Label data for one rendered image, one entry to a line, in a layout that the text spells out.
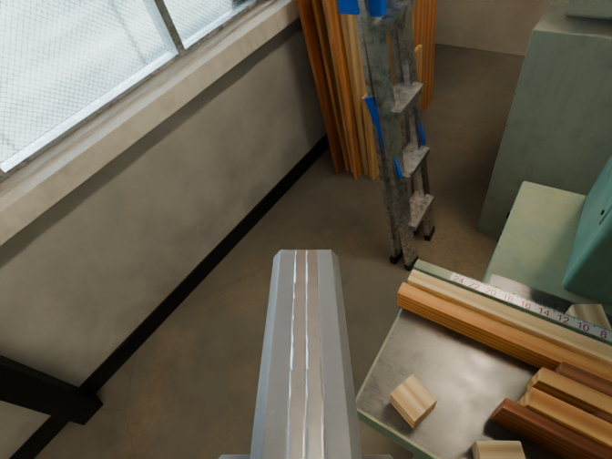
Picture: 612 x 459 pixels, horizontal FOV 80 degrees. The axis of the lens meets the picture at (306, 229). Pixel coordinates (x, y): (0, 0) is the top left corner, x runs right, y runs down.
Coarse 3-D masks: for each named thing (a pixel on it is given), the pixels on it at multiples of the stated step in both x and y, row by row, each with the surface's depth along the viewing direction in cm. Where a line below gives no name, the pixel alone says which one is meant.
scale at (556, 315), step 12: (456, 276) 49; (480, 288) 47; (492, 288) 47; (504, 300) 46; (516, 300) 46; (528, 300) 45; (540, 312) 44; (552, 312) 44; (576, 324) 42; (588, 324) 42; (600, 336) 41
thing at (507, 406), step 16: (496, 416) 41; (512, 416) 39; (528, 416) 37; (544, 416) 37; (528, 432) 39; (544, 432) 37; (560, 432) 36; (560, 448) 38; (576, 448) 36; (592, 448) 35; (608, 448) 35
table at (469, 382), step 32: (416, 320) 52; (384, 352) 50; (416, 352) 49; (448, 352) 49; (480, 352) 48; (384, 384) 48; (448, 384) 46; (480, 384) 46; (512, 384) 45; (384, 416) 45; (448, 416) 44; (480, 416) 44; (416, 448) 43; (448, 448) 42; (544, 448) 41
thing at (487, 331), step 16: (400, 288) 51; (416, 288) 51; (400, 304) 53; (416, 304) 50; (432, 304) 49; (448, 304) 48; (432, 320) 51; (448, 320) 49; (464, 320) 47; (480, 320) 46; (496, 320) 46; (480, 336) 47; (496, 336) 45; (512, 336) 45; (528, 336) 44; (512, 352) 46; (528, 352) 44; (544, 352) 43; (560, 352) 42; (592, 368) 41; (608, 368) 41
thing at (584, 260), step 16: (608, 160) 62; (608, 176) 57; (592, 192) 65; (608, 192) 51; (592, 208) 60; (608, 208) 48; (592, 224) 55; (608, 224) 47; (576, 240) 62; (592, 240) 51; (608, 240) 49; (576, 256) 57; (592, 256) 52; (608, 256) 51; (576, 272) 56; (592, 272) 54; (608, 272) 53; (576, 288) 58; (592, 288) 57; (608, 288) 55
